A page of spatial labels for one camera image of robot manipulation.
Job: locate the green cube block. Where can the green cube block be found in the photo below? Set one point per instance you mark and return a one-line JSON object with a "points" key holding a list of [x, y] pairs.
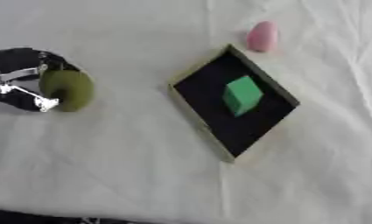
{"points": [[242, 94]]}

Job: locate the pink egg-shaped toy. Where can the pink egg-shaped toy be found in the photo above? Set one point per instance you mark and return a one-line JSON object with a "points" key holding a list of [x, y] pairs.
{"points": [[262, 36]]}

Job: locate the tan box with black inside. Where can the tan box with black inside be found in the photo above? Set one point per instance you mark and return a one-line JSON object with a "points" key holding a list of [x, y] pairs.
{"points": [[214, 87]]}

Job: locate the olive green round toy fruit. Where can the olive green round toy fruit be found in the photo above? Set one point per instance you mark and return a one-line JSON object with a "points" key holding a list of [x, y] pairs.
{"points": [[68, 87]]}

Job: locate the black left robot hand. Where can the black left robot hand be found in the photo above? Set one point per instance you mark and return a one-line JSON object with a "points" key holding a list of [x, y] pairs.
{"points": [[15, 59]]}

